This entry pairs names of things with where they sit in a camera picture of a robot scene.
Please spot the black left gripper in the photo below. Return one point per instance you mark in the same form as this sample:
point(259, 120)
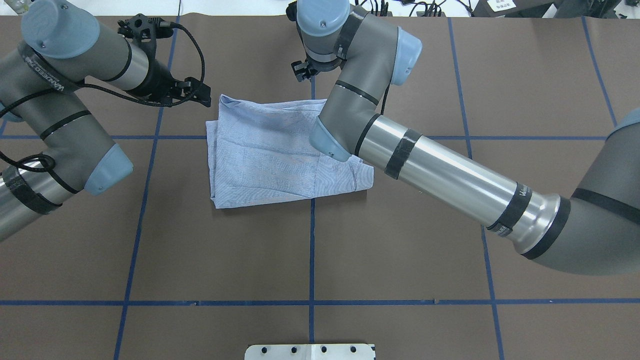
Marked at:
point(159, 82)

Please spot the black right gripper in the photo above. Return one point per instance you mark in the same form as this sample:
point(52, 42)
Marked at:
point(301, 70)

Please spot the light blue striped shirt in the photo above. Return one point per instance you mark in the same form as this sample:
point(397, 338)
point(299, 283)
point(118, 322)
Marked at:
point(260, 154)

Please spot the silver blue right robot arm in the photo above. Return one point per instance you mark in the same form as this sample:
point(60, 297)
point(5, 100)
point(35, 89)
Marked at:
point(594, 232)

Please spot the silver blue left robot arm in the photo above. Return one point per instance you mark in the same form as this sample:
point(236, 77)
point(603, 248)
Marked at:
point(64, 49)

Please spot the clear grey water bottle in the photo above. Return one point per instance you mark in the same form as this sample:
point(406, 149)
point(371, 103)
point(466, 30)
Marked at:
point(15, 7)

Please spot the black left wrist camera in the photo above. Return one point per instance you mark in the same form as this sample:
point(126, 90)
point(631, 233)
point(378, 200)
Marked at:
point(144, 29)

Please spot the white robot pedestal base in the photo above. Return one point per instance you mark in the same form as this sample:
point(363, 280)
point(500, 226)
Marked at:
point(321, 351)

